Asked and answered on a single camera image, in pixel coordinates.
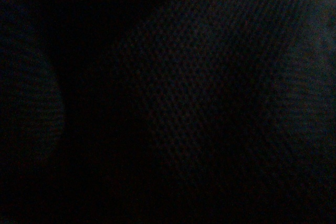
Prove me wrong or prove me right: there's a dark navy knit garment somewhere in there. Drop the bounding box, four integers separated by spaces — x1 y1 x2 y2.
1 0 335 223

